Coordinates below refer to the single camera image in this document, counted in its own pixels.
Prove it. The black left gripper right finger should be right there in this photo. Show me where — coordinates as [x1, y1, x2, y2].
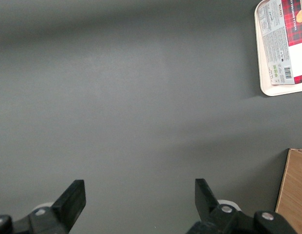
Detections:
[187, 178, 298, 234]

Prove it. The wooden drawer cabinet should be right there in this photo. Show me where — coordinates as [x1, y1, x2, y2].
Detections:
[275, 148, 302, 234]

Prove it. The red tartan cookie box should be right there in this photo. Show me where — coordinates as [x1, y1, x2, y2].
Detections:
[257, 0, 302, 86]

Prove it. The cream plastic tray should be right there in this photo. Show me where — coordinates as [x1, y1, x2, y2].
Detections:
[254, 0, 302, 97]

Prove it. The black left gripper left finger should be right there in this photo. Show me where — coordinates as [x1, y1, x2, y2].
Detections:
[0, 179, 87, 234]

